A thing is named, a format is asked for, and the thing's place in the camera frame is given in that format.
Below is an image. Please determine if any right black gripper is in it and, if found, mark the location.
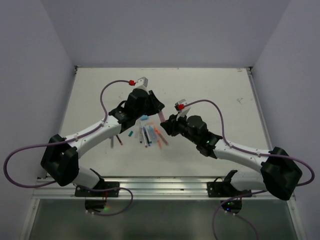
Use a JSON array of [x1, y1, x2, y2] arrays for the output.
[[160, 111, 199, 145]]

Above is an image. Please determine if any pink highlighter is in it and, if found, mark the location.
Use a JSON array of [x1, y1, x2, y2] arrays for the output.
[[158, 111, 165, 123]]

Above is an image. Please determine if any orange pen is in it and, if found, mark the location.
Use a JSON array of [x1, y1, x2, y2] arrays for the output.
[[155, 130, 162, 150]]

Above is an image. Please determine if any light blue highlighter cap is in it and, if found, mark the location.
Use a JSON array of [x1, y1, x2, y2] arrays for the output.
[[140, 115, 149, 121]]

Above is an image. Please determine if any light blue highlighter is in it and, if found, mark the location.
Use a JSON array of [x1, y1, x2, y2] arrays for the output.
[[148, 125, 158, 143]]

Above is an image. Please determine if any green capped marker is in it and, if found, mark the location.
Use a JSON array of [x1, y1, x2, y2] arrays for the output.
[[144, 126, 152, 145]]

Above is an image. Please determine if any blue pen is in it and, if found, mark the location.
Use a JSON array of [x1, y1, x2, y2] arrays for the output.
[[142, 126, 151, 147]]

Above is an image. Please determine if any white blue-tipped marker pen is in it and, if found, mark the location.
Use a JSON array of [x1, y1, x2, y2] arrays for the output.
[[139, 122, 143, 144]]

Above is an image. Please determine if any pink capped marker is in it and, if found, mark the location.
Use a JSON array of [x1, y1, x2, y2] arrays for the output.
[[141, 129, 148, 148]]

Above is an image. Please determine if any red pen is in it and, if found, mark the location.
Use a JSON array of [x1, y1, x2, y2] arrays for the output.
[[116, 135, 123, 146]]

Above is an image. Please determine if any purple highlighter pen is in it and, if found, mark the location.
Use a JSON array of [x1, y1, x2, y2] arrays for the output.
[[110, 136, 114, 149]]

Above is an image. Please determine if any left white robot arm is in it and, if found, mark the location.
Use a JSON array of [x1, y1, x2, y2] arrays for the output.
[[40, 88, 165, 197]]

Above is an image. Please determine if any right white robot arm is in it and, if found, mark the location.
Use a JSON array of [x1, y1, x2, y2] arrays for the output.
[[160, 115, 302, 201]]

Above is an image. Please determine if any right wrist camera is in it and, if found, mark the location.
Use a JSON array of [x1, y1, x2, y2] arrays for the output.
[[174, 99, 191, 120]]

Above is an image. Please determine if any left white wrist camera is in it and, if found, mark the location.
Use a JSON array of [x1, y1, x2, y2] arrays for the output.
[[134, 76, 149, 92]]

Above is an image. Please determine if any aluminium rail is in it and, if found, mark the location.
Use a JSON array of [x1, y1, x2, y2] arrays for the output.
[[32, 176, 296, 201]]

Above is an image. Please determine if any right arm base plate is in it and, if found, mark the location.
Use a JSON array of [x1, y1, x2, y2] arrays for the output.
[[206, 181, 252, 198]]

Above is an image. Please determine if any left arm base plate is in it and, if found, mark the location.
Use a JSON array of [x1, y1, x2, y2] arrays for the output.
[[74, 181, 120, 198]]

